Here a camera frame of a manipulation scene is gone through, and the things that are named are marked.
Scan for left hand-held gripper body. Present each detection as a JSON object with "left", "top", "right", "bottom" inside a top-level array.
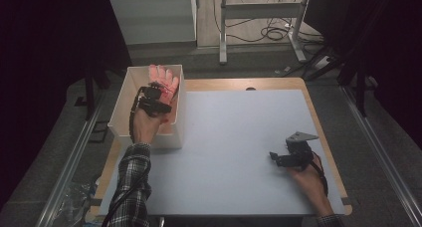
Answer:
[{"left": 133, "top": 85, "right": 173, "bottom": 118}]

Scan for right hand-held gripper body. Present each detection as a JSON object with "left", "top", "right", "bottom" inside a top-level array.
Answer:
[{"left": 278, "top": 130, "right": 320, "bottom": 172}]

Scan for pink rubber glove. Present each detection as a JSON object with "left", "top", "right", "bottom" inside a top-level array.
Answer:
[{"left": 147, "top": 64, "right": 180, "bottom": 106}]

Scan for white box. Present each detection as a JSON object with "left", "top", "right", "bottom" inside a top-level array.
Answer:
[{"left": 107, "top": 64, "right": 186, "bottom": 151}]

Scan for person's left hand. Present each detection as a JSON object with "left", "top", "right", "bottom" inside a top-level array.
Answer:
[{"left": 129, "top": 101, "right": 171, "bottom": 145}]

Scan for person's right hand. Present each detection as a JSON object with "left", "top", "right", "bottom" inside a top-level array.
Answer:
[{"left": 287, "top": 153, "right": 334, "bottom": 218}]

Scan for light blue table mat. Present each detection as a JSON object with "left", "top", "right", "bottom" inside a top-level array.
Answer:
[{"left": 99, "top": 89, "right": 346, "bottom": 217}]

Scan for dark stand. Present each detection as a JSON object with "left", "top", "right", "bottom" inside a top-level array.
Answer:
[
  {"left": 336, "top": 44, "right": 374, "bottom": 117},
  {"left": 74, "top": 65, "right": 112, "bottom": 122}
]

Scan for white cabinet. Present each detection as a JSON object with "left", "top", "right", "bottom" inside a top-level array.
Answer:
[{"left": 108, "top": 0, "right": 198, "bottom": 46}]

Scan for white power strip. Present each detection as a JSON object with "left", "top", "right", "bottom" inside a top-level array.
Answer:
[{"left": 313, "top": 55, "right": 331, "bottom": 71}]

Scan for clear plastic bag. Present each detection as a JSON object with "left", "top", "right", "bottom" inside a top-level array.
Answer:
[{"left": 59, "top": 181, "right": 102, "bottom": 226}]

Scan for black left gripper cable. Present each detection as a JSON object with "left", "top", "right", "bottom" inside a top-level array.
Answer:
[{"left": 100, "top": 87, "right": 150, "bottom": 227}]

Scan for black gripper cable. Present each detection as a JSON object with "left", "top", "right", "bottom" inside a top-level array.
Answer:
[
  {"left": 100, "top": 87, "right": 150, "bottom": 227},
  {"left": 311, "top": 152, "right": 330, "bottom": 197}
]

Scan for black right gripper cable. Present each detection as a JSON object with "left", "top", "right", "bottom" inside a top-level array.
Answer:
[{"left": 311, "top": 152, "right": 330, "bottom": 197}]

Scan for metal floor rail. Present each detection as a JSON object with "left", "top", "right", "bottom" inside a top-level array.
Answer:
[
  {"left": 340, "top": 85, "right": 422, "bottom": 227},
  {"left": 35, "top": 94, "right": 107, "bottom": 227}
]

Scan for grey metal desk frame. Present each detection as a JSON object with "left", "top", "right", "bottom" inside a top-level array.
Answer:
[{"left": 218, "top": 0, "right": 314, "bottom": 66}]

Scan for black floor cables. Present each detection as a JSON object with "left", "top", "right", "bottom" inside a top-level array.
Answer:
[{"left": 212, "top": 0, "right": 325, "bottom": 46}]

